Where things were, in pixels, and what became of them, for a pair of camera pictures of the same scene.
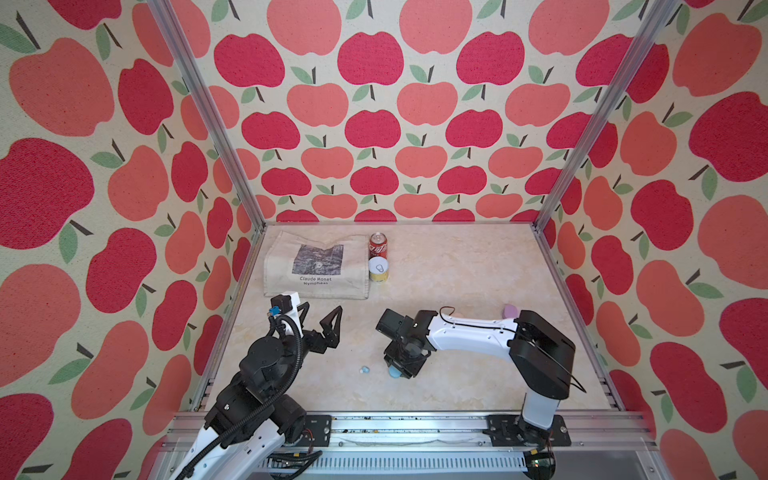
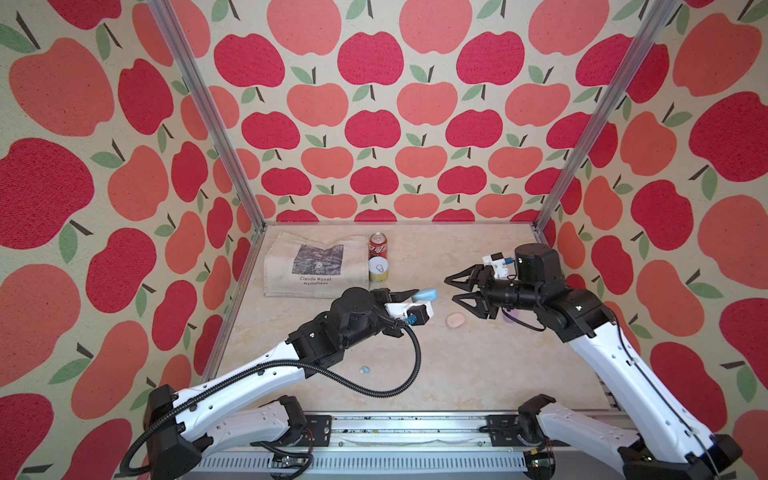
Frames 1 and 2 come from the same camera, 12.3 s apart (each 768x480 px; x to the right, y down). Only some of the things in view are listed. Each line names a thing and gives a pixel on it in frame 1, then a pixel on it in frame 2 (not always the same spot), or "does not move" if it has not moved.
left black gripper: (320, 344) → (384, 294)
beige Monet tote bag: (317, 268) does not move
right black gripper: (406, 369) → (480, 276)
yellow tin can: (378, 269) does not move
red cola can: (378, 245) does not move
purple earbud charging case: (509, 311) does not move
